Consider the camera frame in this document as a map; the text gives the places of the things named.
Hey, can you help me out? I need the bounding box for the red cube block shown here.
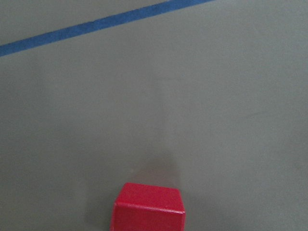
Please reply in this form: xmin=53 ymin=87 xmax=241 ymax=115
xmin=110 ymin=182 xmax=186 ymax=231

